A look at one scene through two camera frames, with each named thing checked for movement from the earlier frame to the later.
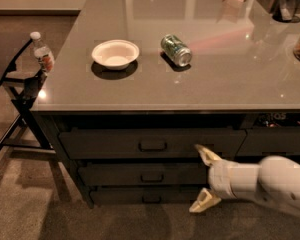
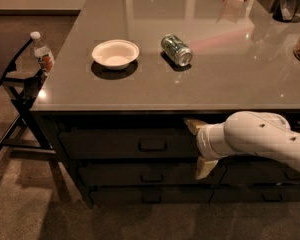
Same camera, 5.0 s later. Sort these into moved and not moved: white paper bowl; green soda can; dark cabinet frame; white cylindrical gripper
Moved: white cylindrical gripper
Not moved: dark cabinet frame; green soda can; white paper bowl
